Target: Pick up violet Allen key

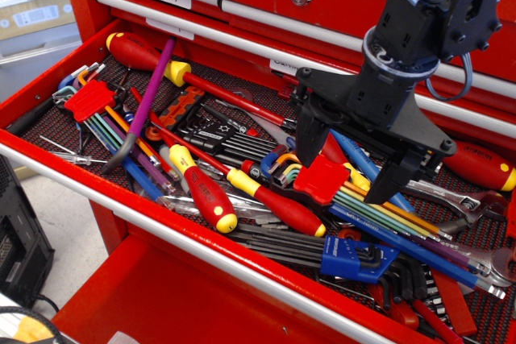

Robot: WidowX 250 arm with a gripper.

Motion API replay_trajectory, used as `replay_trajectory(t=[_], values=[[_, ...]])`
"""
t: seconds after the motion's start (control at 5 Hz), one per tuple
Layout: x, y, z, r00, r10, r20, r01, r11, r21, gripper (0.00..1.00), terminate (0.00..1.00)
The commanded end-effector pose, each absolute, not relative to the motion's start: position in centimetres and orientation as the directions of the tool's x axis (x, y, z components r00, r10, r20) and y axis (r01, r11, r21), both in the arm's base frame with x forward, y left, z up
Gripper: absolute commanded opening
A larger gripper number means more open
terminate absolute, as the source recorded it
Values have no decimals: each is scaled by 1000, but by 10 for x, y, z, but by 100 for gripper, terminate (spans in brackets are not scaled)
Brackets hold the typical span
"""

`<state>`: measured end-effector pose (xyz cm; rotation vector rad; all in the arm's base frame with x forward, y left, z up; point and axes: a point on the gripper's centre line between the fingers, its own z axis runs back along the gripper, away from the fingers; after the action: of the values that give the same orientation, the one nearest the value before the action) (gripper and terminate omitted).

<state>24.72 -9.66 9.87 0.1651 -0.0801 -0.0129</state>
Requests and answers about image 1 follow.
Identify red holder right hex set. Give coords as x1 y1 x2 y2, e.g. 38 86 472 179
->
268 153 452 242

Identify red holder left hex set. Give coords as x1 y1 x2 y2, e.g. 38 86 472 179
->
52 67 176 202

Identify red yellow screwdriver right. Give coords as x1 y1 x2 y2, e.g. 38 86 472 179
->
443 140 515 192

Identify silver adjustable wrench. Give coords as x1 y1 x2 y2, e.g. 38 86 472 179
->
405 180 509 226

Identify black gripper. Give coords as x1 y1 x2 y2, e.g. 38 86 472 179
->
291 60 457 205

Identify violet Allen key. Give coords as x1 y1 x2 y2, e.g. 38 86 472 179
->
101 37 176 175

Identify middle red yellow screwdriver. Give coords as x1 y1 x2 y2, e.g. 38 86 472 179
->
131 88 326 237

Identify short red yellow screwdriver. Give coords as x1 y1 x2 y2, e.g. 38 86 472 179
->
169 144 238 234

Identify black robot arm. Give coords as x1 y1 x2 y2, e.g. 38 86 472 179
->
292 0 501 204

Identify long red yellow screwdriver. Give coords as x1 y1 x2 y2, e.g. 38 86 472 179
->
106 32 297 130

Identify red tool chest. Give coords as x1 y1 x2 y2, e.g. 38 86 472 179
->
58 0 516 139

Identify long blue Allen key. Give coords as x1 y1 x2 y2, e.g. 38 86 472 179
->
329 204 506 300

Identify red holder hex set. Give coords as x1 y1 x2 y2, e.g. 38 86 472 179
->
268 153 452 242
52 67 176 202

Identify black box on floor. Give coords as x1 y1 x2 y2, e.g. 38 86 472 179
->
1 157 54 308

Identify grey ribbon cable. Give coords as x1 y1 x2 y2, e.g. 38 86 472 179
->
425 52 473 102

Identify black torx key set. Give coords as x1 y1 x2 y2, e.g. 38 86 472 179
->
168 104 277 161

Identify open red drawer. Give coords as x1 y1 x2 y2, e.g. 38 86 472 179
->
0 18 516 344

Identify blue holder black hex set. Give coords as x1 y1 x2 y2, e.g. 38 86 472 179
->
228 224 399 284

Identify blue Allen key under gripper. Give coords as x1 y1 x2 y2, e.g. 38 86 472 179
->
330 130 415 213

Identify clear small screwdriver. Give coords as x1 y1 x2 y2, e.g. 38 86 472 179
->
40 135 106 166

